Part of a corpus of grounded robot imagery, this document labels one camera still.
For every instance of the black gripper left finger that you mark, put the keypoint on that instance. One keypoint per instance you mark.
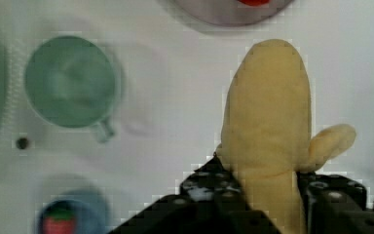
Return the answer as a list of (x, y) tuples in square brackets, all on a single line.
[(209, 201)]

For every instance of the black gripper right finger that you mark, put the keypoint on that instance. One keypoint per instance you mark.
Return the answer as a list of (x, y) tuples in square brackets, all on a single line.
[(335, 204)]

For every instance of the yellow plush banana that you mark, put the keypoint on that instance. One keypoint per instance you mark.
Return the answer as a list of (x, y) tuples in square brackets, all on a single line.
[(266, 136)]

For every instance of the grey plate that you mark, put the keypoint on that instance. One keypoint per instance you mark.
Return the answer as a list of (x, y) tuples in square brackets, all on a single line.
[(230, 13)]

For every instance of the green mug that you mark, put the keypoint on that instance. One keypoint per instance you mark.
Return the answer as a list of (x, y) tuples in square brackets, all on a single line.
[(70, 82)]

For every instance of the red toy strawberry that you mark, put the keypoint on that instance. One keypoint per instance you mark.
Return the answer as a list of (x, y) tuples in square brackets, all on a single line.
[(59, 221)]

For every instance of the blue bowl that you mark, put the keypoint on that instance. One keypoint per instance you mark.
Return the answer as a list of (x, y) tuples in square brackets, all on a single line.
[(90, 207)]

